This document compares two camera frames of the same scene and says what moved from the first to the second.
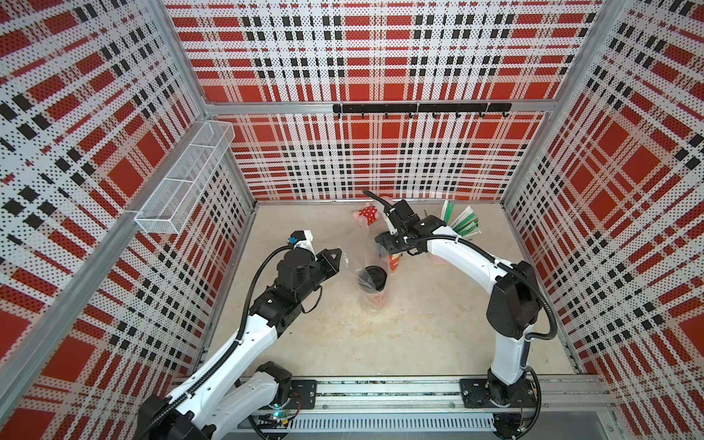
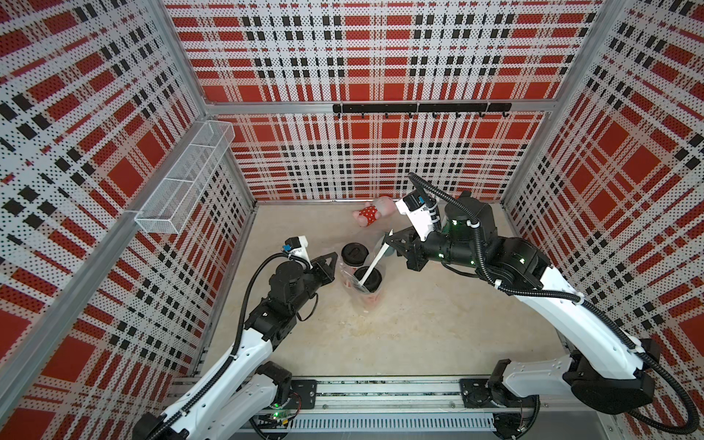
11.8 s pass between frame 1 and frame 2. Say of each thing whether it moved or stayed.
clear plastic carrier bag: moved
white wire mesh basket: stayed
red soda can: moved
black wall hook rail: stayed
